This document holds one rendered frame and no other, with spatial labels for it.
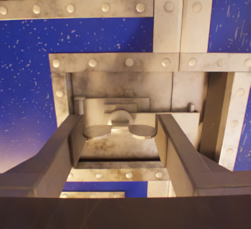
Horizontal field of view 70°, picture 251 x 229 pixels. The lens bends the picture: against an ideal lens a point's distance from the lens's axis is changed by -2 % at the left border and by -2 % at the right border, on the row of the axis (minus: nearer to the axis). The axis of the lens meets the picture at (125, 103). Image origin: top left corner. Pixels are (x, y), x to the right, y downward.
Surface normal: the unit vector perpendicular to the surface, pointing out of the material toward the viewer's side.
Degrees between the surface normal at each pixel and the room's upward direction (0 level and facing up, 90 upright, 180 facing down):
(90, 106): 90
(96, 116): 90
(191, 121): 90
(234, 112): 90
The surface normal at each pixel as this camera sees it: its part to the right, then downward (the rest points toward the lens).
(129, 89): 0.00, 0.29
